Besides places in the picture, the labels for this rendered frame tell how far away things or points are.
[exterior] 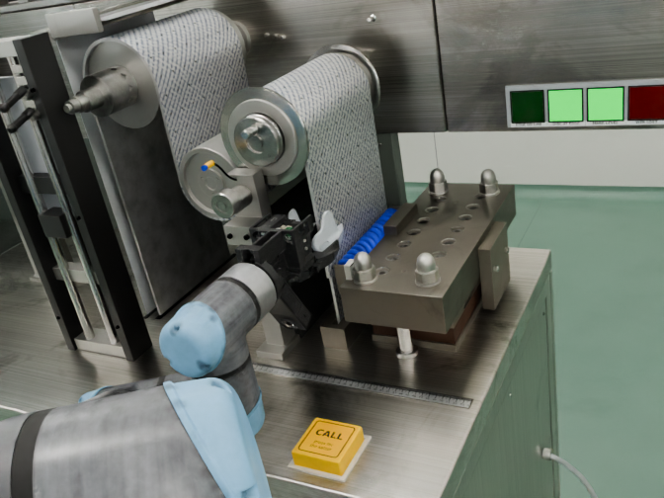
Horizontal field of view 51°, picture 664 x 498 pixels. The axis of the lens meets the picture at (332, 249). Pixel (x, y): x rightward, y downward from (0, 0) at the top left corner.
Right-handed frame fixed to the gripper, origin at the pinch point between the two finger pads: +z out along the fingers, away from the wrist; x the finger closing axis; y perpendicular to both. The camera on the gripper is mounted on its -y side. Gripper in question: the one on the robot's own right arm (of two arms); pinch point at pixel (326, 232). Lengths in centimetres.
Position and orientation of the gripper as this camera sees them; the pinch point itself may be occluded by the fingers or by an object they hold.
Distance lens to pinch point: 107.3
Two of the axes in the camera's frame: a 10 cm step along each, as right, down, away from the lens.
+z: 4.5, -4.6, 7.7
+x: -8.8, -0.6, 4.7
